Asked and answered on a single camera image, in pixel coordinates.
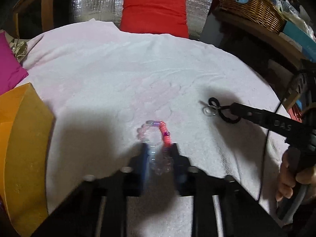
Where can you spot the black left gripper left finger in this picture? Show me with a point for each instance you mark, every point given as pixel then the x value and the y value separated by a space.
pixel 139 166

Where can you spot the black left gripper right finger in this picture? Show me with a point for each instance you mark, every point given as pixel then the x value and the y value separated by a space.
pixel 180 165

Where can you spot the black strap keychain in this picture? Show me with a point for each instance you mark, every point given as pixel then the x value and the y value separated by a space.
pixel 214 108

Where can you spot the right hand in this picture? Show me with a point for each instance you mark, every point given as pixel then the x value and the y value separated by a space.
pixel 286 180

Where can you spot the wooden shelf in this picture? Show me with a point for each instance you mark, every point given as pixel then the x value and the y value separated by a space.
pixel 293 55

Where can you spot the teal cardboard box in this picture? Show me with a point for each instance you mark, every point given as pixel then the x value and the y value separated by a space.
pixel 300 37

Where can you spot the orange cardboard box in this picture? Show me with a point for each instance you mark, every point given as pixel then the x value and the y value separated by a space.
pixel 26 124

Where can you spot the wicker basket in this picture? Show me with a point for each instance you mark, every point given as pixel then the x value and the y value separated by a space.
pixel 261 12

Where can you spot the red pillow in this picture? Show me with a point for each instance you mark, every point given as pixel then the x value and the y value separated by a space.
pixel 155 17

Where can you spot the magenta pillow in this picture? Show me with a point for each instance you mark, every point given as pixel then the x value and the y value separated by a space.
pixel 11 72

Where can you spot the patterned grey cloth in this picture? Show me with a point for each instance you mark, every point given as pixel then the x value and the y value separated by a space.
pixel 19 48

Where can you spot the wooden chair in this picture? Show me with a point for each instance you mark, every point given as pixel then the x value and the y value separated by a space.
pixel 33 17

